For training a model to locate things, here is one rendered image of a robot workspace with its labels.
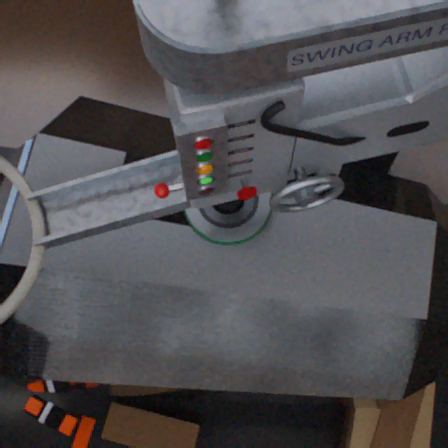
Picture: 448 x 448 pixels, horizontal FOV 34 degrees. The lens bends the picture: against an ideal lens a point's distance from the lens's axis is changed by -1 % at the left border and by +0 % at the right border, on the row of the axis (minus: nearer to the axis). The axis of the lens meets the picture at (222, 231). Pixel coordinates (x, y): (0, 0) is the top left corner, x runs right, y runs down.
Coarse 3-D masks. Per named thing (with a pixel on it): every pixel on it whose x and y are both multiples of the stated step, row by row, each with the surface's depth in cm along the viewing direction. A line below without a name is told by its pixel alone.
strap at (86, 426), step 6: (84, 420) 247; (90, 420) 247; (84, 426) 246; (90, 426) 246; (78, 432) 246; (84, 432) 246; (90, 432) 246; (78, 438) 245; (84, 438) 245; (78, 444) 245; (84, 444) 245
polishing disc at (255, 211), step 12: (252, 204) 177; (264, 204) 177; (192, 216) 177; (204, 216) 177; (216, 216) 176; (228, 216) 176; (240, 216) 176; (252, 216) 176; (264, 216) 176; (204, 228) 176; (216, 228) 176; (228, 228) 175; (240, 228) 175; (252, 228) 175; (228, 240) 175
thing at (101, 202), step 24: (120, 168) 160; (144, 168) 162; (168, 168) 163; (48, 192) 161; (72, 192) 164; (96, 192) 164; (120, 192) 163; (144, 192) 162; (48, 216) 165; (72, 216) 164; (96, 216) 163; (120, 216) 157; (144, 216) 158; (48, 240) 158; (72, 240) 162
